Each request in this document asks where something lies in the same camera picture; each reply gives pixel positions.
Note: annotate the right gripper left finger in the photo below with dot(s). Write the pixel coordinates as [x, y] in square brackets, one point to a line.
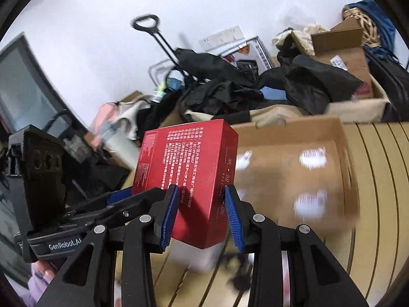
[87, 277]

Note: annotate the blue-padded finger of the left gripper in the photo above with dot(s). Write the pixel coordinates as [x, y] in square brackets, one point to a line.
[118, 196]

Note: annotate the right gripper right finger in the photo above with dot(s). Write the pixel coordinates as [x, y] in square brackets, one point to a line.
[316, 277]

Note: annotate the translucent white plastic box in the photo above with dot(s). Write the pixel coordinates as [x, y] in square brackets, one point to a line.
[201, 260]

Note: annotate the red printed box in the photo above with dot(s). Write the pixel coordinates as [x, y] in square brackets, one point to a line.
[200, 159]

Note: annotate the person's left hand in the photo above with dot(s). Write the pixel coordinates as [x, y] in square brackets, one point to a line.
[46, 269]

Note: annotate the white thermos bottle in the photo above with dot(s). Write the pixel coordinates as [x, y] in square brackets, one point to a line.
[118, 144]

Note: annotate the pink bag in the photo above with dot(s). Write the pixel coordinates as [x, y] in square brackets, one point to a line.
[107, 113]

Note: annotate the beige canvas bag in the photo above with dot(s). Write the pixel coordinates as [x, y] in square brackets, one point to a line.
[126, 120]

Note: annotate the brown cardboard tray box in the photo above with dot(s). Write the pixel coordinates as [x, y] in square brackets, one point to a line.
[299, 172]

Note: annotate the white metal rack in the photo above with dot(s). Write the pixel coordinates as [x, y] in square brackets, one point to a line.
[158, 73]

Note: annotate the black clothes pile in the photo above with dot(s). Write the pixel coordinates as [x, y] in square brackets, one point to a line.
[215, 87]

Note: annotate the printed product carton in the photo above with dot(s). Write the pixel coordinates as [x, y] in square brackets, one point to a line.
[251, 54]

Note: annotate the open brown cardboard box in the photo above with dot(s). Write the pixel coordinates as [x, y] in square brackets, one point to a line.
[342, 47]

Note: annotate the woven rattan ball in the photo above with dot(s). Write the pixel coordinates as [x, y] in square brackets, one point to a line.
[370, 32]

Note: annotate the blue cloth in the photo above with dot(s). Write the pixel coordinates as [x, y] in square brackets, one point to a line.
[385, 26]

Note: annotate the black bag with handle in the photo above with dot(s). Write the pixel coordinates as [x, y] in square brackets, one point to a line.
[87, 172]

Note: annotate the black trolley handle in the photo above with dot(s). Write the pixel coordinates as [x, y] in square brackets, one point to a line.
[150, 23]

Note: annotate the white wall socket strip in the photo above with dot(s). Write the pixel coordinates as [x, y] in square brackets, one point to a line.
[222, 38]

